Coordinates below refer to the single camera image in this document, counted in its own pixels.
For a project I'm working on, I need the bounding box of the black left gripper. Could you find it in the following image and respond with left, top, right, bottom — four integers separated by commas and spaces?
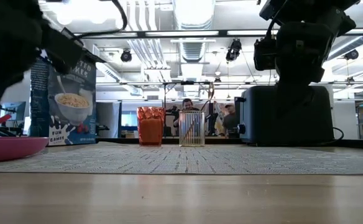
0, 18, 47, 131

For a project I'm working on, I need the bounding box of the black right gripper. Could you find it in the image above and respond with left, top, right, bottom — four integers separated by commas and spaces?
274, 21, 337, 86

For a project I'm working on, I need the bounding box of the blue cereal box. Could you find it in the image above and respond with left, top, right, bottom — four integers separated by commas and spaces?
29, 51, 98, 147

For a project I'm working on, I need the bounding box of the pink plate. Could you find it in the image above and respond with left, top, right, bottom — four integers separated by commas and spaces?
0, 136, 50, 164

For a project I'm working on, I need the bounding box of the orange tumbler with juice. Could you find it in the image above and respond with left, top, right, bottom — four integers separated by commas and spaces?
137, 106, 166, 147

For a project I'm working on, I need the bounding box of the grey woven placemat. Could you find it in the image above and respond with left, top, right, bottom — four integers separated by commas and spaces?
0, 144, 363, 175

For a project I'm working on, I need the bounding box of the black computer monitor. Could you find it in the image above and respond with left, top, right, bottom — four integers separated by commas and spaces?
0, 101, 27, 123

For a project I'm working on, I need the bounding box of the black chrome-top toaster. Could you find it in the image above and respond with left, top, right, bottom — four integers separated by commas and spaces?
234, 84, 335, 146

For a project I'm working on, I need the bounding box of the person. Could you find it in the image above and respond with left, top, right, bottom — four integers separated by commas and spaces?
221, 104, 241, 138
172, 98, 201, 128

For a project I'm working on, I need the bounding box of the black ceiling spot lamp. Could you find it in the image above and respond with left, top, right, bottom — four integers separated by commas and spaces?
121, 49, 133, 63

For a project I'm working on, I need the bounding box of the black overhead rig bar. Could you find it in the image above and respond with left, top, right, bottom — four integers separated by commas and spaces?
72, 29, 363, 39

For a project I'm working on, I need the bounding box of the clear ribbed glass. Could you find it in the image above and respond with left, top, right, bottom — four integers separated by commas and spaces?
178, 111, 206, 147

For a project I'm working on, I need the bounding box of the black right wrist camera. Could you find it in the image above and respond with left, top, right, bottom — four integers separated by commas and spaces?
253, 37, 277, 72

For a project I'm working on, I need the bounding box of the black overhead camera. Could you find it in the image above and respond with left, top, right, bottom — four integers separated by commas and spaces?
226, 39, 243, 62

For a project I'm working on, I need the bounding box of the black toaster power cable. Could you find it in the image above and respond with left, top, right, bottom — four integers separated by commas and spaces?
332, 126, 346, 146

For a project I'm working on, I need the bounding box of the silver ventilation duct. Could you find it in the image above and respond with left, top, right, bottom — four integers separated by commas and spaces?
172, 0, 216, 82

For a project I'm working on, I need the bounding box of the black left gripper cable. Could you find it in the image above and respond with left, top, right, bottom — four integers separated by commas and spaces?
75, 0, 129, 40

